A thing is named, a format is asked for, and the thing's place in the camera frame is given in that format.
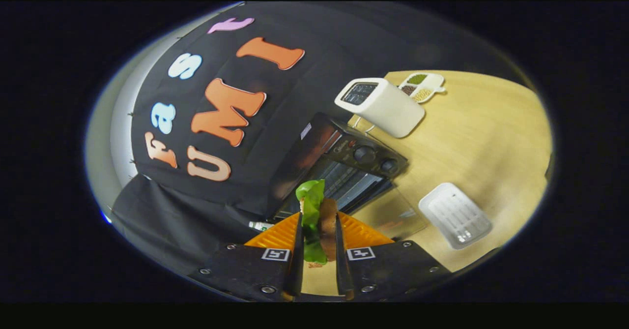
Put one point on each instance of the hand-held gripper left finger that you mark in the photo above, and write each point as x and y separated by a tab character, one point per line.
297	265

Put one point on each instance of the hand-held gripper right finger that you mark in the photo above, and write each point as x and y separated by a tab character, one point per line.
342	270

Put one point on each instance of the bread and lettuce sandwich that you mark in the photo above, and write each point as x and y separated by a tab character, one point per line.
312	211

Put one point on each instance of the black toaster oven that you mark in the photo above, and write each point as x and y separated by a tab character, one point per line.
363	154

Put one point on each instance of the white pop-up toaster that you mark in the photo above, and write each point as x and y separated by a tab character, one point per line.
388	110

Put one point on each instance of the white bottle with green label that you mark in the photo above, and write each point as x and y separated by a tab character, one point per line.
260	225

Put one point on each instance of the white rectangular tray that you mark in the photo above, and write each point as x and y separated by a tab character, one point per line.
454	216

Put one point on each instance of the white divided snack dish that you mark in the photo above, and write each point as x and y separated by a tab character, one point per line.
421	87

